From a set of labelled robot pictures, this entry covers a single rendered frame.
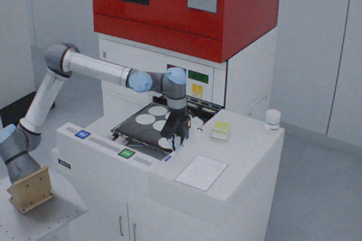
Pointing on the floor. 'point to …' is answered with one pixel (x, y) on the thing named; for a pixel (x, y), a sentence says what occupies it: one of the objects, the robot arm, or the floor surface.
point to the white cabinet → (158, 212)
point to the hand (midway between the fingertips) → (174, 150)
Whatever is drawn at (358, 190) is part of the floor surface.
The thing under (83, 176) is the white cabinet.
